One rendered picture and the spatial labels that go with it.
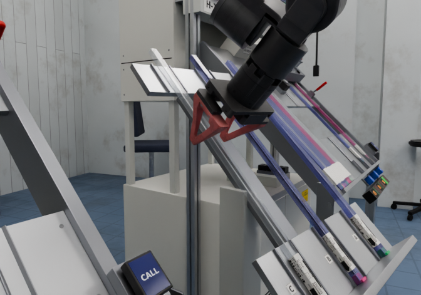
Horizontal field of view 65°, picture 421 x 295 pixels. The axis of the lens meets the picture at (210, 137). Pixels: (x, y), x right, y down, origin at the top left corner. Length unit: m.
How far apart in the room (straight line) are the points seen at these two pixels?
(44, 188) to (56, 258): 0.11
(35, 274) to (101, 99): 4.59
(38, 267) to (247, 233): 0.36
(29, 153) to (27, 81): 3.97
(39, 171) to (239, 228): 0.35
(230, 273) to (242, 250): 0.06
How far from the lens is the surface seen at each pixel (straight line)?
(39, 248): 0.43
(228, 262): 0.68
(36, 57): 4.59
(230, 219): 0.64
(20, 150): 0.54
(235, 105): 0.45
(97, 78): 5.00
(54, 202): 0.48
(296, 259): 0.48
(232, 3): 0.45
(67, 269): 0.43
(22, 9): 4.59
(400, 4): 3.68
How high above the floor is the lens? 0.98
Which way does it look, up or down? 5 degrees down
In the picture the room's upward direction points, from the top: straight up
